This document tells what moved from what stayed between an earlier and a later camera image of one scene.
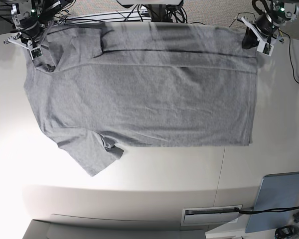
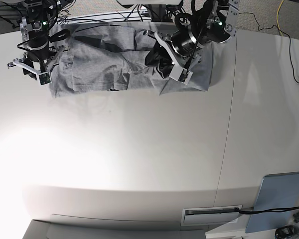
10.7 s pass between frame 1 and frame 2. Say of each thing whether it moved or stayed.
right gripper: moved
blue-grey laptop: stayed
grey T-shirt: moved
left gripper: moved
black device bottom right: stayed
